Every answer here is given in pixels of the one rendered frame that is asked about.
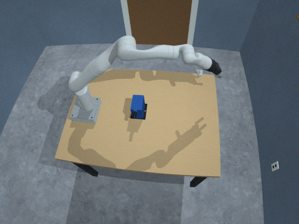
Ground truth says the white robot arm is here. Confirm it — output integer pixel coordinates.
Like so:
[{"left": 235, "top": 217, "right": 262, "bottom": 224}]
[{"left": 69, "top": 35, "right": 207, "bottom": 111}]

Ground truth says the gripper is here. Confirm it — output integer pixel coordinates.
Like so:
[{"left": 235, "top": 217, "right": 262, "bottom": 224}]
[{"left": 194, "top": 56, "right": 222, "bottom": 79}]

